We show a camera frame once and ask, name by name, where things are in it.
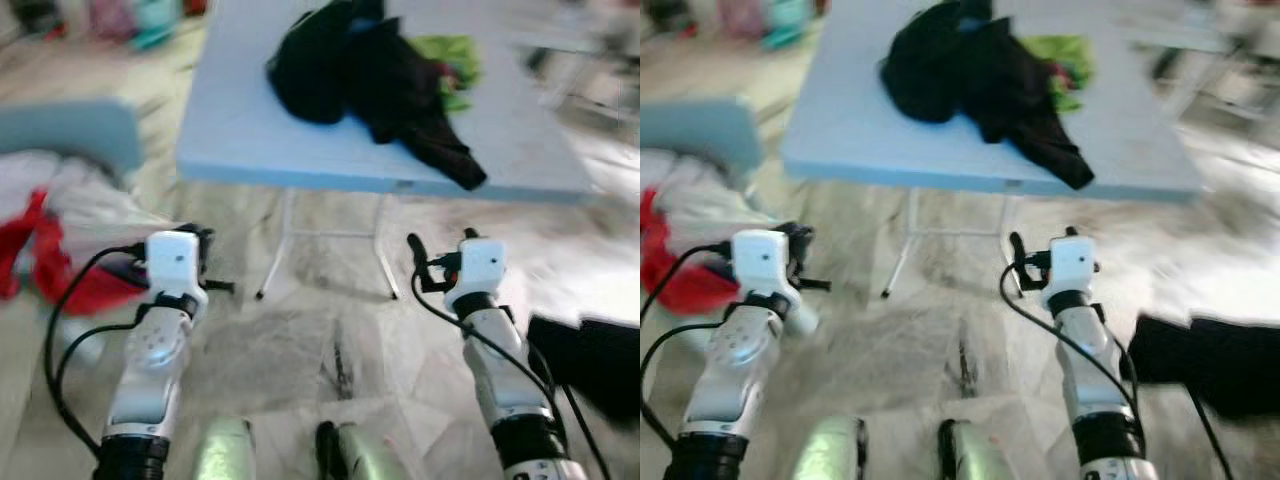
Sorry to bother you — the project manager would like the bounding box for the dark brown garment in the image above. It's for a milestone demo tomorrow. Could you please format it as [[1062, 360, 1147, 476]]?
[[975, 15, 1096, 191], [345, 20, 489, 193]]

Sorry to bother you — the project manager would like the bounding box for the pink backpack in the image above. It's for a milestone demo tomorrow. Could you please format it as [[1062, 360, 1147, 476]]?
[[85, 0, 136, 41], [725, 0, 771, 39]]

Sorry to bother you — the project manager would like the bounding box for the white side table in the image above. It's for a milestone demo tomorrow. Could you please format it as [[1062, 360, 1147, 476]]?
[[1150, 0, 1280, 121], [520, 0, 641, 121]]

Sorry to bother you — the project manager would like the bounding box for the silver robot left leg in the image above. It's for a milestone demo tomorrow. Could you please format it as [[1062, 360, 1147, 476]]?
[[795, 415, 869, 480], [192, 417, 258, 480]]

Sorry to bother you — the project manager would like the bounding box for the red and white jersey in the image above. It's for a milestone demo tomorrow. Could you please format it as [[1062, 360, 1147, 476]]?
[[0, 188, 151, 318], [640, 188, 736, 316]]

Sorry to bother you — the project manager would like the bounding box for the silver robot right leg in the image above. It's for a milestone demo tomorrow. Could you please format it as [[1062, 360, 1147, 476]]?
[[938, 418, 1021, 480], [315, 420, 411, 480]]

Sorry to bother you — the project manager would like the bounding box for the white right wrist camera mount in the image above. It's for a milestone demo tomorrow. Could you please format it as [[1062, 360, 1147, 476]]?
[[450, 238, 506, 301], [1045, 236, 1098, 296]]

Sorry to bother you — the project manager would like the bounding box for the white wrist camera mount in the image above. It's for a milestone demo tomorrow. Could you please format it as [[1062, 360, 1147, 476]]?
[[450, 238, 506, 301], [733, 229, 789, 296], [145, 230, 201, 296], [1045, 236, 1098, 296]]

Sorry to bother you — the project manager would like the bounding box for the black soft object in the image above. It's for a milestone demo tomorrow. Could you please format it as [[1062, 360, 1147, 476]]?
[[1128, 313, 1280, 419], [527, 313, 641, 423]]

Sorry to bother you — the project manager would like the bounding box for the silver robot leg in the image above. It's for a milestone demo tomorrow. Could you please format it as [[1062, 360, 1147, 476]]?
[[315, 420, 411, 480], [192, 417, 258, 480], [938, 418, 1021, 480], [795, 415, 869, 480]]

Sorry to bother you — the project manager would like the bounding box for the blue plastic basket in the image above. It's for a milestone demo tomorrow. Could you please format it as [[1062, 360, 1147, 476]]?
[[130, 0, 186, 49], [765, 0, 821, 46]]

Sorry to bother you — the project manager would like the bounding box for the green garment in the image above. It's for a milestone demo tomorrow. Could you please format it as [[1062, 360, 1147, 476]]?
[[1020, 35, 1094, 113], [410, 35, 483, 113]]

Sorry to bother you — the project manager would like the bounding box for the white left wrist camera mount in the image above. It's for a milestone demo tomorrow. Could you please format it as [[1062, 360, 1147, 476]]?
[[145, 230, 201, 296], [733, 229, 789, 296]]

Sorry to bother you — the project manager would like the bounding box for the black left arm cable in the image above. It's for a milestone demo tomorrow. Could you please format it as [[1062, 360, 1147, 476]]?
[[640, 320, 726, 451], [53, 320, 143, 426], [43, 242, 151, 456], [640, 241, 737, 336]]

